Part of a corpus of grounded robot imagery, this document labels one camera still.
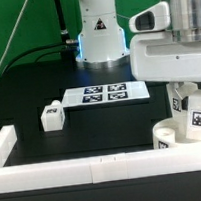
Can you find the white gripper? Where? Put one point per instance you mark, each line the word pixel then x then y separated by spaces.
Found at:
pixel 155 57

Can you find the white round stool seat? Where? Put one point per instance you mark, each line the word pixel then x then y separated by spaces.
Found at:
pixel 166 134

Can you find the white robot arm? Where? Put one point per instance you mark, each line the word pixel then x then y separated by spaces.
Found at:
pixel 102 41

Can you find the white marker tag board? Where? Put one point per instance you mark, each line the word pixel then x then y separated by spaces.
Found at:
pixel 121 91

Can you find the white U-shaped fence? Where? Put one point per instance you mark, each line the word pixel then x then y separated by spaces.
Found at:
pixel 91 170

